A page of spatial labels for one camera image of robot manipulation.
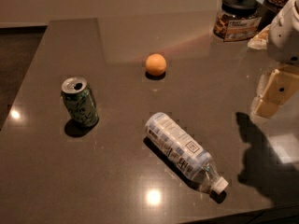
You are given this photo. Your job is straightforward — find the clear plastic water bottle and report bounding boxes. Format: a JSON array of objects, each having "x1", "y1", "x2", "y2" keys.
[{"x1": 145, "y1": 112, "x2": 228, "y2": 194}]

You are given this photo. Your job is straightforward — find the green soda can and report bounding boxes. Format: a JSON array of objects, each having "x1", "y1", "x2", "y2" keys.
[{"x1": 61, "y1": 77, "x2": 99, "y2": 128}]

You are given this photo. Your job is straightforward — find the orange fruit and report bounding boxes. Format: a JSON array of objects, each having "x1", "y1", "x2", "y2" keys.
[{"x1": 146, "y1": 54, "x2": 166, "y2": 77}]

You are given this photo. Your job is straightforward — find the snack packet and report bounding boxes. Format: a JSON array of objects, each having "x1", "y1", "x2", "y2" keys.
[{"x1": 248, "y1": 25, "x2": 270, "y2": 50}]

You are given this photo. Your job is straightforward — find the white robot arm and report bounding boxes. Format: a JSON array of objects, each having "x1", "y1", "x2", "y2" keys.
[{"x1": 251, "y1": 0, "x2": 299, "y2": 119}]

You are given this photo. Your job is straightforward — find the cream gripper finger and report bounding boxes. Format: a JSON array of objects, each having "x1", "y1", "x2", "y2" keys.
[{"x1": 251, "y1": 97, "x2": 279, "y2": 119}]

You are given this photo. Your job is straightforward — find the glass jar black lid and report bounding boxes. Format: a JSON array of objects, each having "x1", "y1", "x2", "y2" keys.
[{"x1": 212, "y1": 0, "x2": 263, "y2": 43}]

